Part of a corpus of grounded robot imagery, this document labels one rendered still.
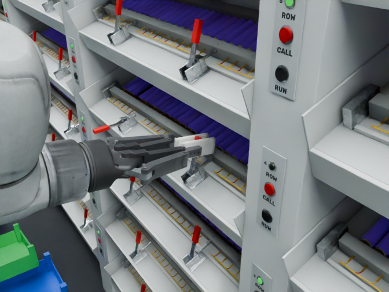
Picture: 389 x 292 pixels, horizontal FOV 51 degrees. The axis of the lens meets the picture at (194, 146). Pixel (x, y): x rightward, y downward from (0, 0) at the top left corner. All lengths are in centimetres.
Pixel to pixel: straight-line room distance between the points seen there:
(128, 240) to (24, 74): 88
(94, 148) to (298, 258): 32
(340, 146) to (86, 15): 72
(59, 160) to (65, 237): 128
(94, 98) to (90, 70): 7
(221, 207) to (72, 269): 108
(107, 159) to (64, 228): 130
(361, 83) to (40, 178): 40
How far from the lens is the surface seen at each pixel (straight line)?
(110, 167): 59
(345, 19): 45
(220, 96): 59
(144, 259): 116
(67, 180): 57
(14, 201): 53
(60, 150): 57
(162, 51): 77
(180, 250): 90
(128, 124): 93
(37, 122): 43
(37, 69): 41
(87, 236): 158
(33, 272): 170
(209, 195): 71
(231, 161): 72
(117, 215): 127
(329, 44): 44
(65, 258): 174
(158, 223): 96
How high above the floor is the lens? 115
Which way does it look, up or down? 28 degrees down
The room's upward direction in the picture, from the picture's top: straight up
